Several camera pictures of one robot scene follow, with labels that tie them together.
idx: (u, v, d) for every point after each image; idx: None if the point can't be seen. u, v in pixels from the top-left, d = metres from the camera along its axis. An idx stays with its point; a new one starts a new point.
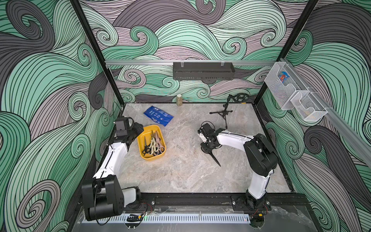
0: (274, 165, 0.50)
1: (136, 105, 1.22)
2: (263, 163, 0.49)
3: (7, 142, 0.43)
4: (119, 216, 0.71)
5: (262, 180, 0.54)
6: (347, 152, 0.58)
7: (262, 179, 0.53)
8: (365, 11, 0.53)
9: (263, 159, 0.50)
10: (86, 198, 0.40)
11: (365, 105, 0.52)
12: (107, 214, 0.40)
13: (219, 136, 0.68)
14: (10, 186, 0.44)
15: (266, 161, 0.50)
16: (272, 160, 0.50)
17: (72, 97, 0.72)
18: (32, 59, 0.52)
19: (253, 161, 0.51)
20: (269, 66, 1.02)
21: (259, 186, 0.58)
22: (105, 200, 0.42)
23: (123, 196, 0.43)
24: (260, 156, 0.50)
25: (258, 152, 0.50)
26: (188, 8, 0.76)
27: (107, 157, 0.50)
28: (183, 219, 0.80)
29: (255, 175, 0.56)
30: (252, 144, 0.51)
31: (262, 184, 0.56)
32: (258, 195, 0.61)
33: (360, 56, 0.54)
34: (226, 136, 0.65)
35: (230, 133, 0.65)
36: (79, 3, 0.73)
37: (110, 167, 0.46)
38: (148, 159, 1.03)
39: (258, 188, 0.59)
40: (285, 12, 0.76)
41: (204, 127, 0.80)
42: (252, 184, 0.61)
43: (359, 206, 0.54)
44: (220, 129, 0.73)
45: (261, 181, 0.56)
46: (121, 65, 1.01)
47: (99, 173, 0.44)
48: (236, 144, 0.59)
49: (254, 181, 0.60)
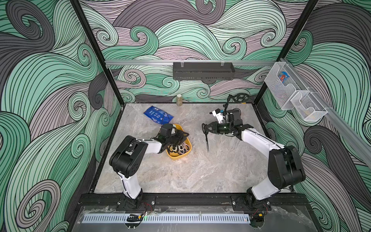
0: (295, 182, 0.45)
1: (136, 105, 1.22)
2: (285, 177, 0.45)
3: (7, 141, 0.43)
4: (119, 216, 0.71)
5: (273, 189, 0.52)
6: (347, 152, 0.58)
7: (273, 187, 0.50)
8: (364, 11, 0.53)
9: (286, 172, 0.45)
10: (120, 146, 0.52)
11: (365, 104, 0.52)
12: (122, 168, 0.48)
13: (244, 132, 0.63)
14: (10, 186, 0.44)
15: (289, 176, 0.45)
16: (294, 176, 0.45)
17: (72, 97, 0.72)
18: (32, 59, 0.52)
19: (273, 170, 0.47)
20: (269, 66, 1.02)
21: (266, 193, 0.57)
22: (126, 157, 0.50)
23: (138, 167, 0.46)
24: (283, 169, 0.45)
25: (282, 166, 0.45)
26: (188, 8, 0.76)
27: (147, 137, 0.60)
28: (183, 219, 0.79)
29: (266, 182, 0.55)
30: (279, 153, 0.46)
31: (269, 191, 0.55)
32: (260, 196, 0.61)
33: (360, 57, 0.54)
34: (251, 135, 0.60)
35: (259, 133, 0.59)
36: (79, 3, 0.73)
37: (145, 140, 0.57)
38: (177, 158, 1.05)
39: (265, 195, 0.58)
40: (285, 12, 0.76)
41: (232, 113, 0.72)
42: (259, 186, 0.60)
43: (360, 206, 0.54)
44: (247, 126, 0.67)
45: (270, 189, 0.54)
46: (121, 65, 1.01)
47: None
48: (260, 147, 0.55)
49: (263, 186, 0.57)
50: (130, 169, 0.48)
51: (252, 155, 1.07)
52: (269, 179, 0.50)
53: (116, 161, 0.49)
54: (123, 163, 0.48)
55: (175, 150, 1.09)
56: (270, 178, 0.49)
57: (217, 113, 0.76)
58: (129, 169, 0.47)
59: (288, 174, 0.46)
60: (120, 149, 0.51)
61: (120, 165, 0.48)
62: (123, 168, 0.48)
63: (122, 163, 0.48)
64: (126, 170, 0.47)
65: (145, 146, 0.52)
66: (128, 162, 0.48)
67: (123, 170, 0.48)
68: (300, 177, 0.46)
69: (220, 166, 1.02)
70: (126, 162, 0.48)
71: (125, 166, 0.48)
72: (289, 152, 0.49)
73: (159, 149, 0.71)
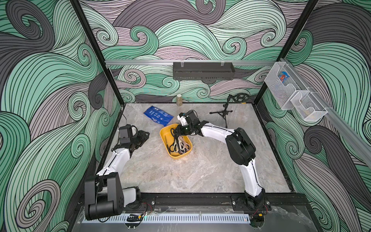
0: (250, 154, 0.57)
1: (136, 105, 1.22)
2: (242, 154, 0.56)
3: (7, 141, 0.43)
4: (119, 216, 0.71)
5: (246, 169, 0.58)
6: (347, 152, 0.58)
7: (245, 168, 0.58)
8: (364, 11, 0.53)
9: (241, 150, 0.56)
10: (88, 196, 0.41)
11: (365, 105, 0.52)
12: (107, 213, 0.40)
13: (203, 128, 0.71)
14: (10, 186, 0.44)
15: (244, 152, 0.56)
16: (249, 151, 0.57)
17: (72, 97, 0.71)
18: (32, 59, 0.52)
19: (234, 151, 0.56)
20: (269, 66, 1.02)
21: (248, 180, 0.62)
22: (104, 201, 0.42)
23: (122, 196, 0.45)
24: (239, 148, 0.56)
25: (238, 145, 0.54)
26: (188, 8, 0.76)
27: (111, 159, 0.52)
28: (183, 219, 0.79)
29: (243, 171, 0.61)
30: (233, 137, 0.56)
31: (249, 176, 0.60)
32: (253, 191, 0.63)
33: (360, 56, 0.54)
34: (209, 129, 0.68)
35: (213, 125, 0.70)
36: (79, 3, 0.73)
37: (112, 166, 0.48)
38: (177, 157, 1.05)
39: (250, 183, 0.61)
40: (285, 12, 0.76)
41: (188, 115, 0.80)
42: (247, 182, 0.63)
43: (359, 206, 0.54)
44: (203, 121, 0.77)
45: (247, 174, 0.60)
46: (121, 65, 1.01)
47: (102, 170, 0.46)
48: (219, 137, 0.64)
49: (245, 178, 0.63)
50: (117, 206, 0.41)
51: None
52: (234, 160, 0.59)
53: (95, 212, 0.40)
54: (105, 207, 0.41)
55: (175, 149, 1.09)
56: (235, 159, 0.58)
57: (180, 117, 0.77)
58: (116, 208, 0.41)
59: (244, 151, 0.57)
60: (89, 200, 0.40)
61: (102, 211, 0.40)
62: (109, 212, 0.40)
63: (105, 207, 0.41)
64: (113, 212, 0.40)
65: (115, 177, 0.42)
66: (110, 202, 0.41)
67: (109, 212, 0.40)
68: (253, 149, 0.58)
69: (220, 166, 0.88)
70: (107, 204, 0.41)
71: (109, 208, 0.41)
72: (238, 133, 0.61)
73: (128, 155, 0.61)
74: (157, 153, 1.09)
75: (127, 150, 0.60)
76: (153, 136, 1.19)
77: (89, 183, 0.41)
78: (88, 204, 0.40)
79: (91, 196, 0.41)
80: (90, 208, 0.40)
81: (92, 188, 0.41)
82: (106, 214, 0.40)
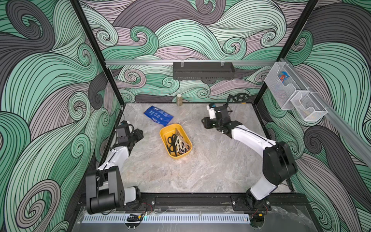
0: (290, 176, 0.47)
1: (136, 105, 1.22)
2: (280, 173, 0.46)
3: (7, 141, 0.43)
4: (119, 216, 0.71)
5: (270, 185, 0.52)
6: (347, 152, 0.58)
7: (271, 184, 0.49)
8: (365, 11, 0.53)
9: (280, 168, 0.46)
10: (89, 190, 0.41)
11: (365, 105, 0.52)
12: (110, 206, 0.41)
13: (235, 130, 0.62)
14: (10, 186, 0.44)
15: (283, 171, 0.47)
16: (290, 170, 0.47)
17: (72, 97, 0.72)
18: (32, 59, 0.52)
19: (269, 168, 0.47)
20: (269, 66, 1.02)
21: (264, 191, 0.57)
22: (106, 195, 0.42)
23: (123, 191, 0.46)
24: (278, 166, 0.46)
25: (277, 162, 0.46)
26: (188, 8, 0.76)
27: (111, 155, 0.53)
28: (183, 219, 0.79)
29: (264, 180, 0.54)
30: (272, 151, 0.46)
31: (268, 189, 0.55)
32: (259, 196, 0.61)
33: (360, 56, 0.54)
34: (243, 132, 0.60)
35: (249, 130, 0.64)
36: (79, 3, 0.73)
37: (112, 161, 0.49)
38: (177, 157, 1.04)
39: (263, 192, 0.58)
40: (285, 12, 0.76)
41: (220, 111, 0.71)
42: (258, 186, 0.60)
43: (360, 206, 0.54)
44: (236, 123, 0.66)
45: (268, 187, 0.54)
46: (121, 65, 1.01)
47: (102, 166, 0.47)
48: (252, 144, 0.55)
49: (261, 185, 0.58)
50: (119, 198, 0.42)
51: (252, 155, 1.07)
52: (266, 177, 0.50)
53: (97, 206, 0.41)
54: (107, 200, 0.41)
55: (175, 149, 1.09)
56: (267, 176, 0.49)
57: (210, 108, 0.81)
58: (118, 200, 0.41)
59: (283, 169, 0.47)
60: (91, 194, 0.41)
61: (105, 205, 0.41)
62: (111, 205, 0.41)
63: (107, 200, 0.41)
64: (115, 204, 0.41)
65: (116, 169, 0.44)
66: (111, 195, 0.42)
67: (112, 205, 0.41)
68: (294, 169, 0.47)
69: (220, 166, 0.88)
70: (109, 196, 0.42)
71: (111, 201, 0.41)
72: (280, 147, 0.50)
73: (127, 152, 0.62)
74: (157, 154, 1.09)
75: (126, 148, 0.62)
76: (153, 136, 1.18)
77: (89, 181, 0.42)
78: (90, 198, 0.41)
79: (92, 190, 0.41)
80: (92, 203, 0.41)
81: (92, 182, 0.42)
82: (107, 208, 0.41)
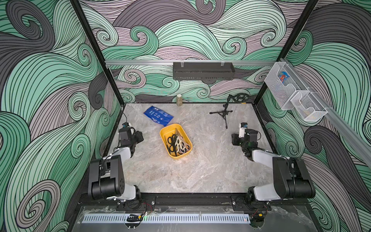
0: (300, 193, 0.43)
1: (136, 105, 1.22)
2: (288, 184, 0.44)
3: (7, 141, 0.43)
4: (119, 216, 0.71)
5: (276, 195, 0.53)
6: (347, 152, 0.58)
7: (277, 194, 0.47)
8: (364, 11, 0.53)
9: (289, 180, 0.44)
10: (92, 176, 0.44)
11: (365, 105, 0.52)
12: (109, 193, 0.43)
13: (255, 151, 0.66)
14: (10, 186, 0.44)
15: (292, 184, 0.44)
16: (299, 186, 0.44)
17: (72, 97, 0.72)
18: (32, 59, 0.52)
19: (278, 179, 0.46)
20: (269, 66, 1.02)
21: (267, 196, 0.56)
22: (107, 181, 0.44)
23: (123, 181, 0.48)
24: (287, 176, 0.45)
25: (286, 172, 0.45)
26: (188, 8, 0.76)
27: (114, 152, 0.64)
28: (183, 219, 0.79)
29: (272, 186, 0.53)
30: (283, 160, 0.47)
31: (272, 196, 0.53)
32: (259, 196, 0.62)
33: (360, 57, 0.54)
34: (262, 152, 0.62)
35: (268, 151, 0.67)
36: (79, 3, 0.73)
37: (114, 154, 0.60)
38: (177, 157, 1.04)
39: (265, 196, 0.57)
40: (285, 12, 0.76)
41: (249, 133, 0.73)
42: (263, 189, 0.59)
43: (359, 205, 0.54)
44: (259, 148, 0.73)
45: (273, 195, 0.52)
46: (121, 65, 1.01)
47: None
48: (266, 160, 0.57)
49: (267, 189, 0.56)
50: (119, 186, 0.43)
51: None
52: (277, 190, 0.47)
53: (98, 192, 0.42)
54: (108, 186, 0.43)
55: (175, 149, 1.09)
56: (277, 189, 0.47)
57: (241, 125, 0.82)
58: (118, 187, 0.43)
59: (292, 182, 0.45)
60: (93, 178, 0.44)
61: (105, 191, 0.43)
62: (111, 192, 0.43)
63: (107, 186, 0.43)
64: (115, 192, 0.43)
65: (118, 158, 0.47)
66: (112, 183, 0.44)
67: (112, 192, 0.43)
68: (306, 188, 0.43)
69: (220, 166, 0.88)
70: (110, 183, 0.43)
71: (111, 188, 0.43)
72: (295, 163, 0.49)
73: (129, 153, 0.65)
74: (157, 154, 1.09)
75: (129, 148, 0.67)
76: (153, 136, 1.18)
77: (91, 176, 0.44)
78: (92, 183, 0.44)
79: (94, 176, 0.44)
80: (92, 189, 0.43)
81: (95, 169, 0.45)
82: (107, 195, 0.43)
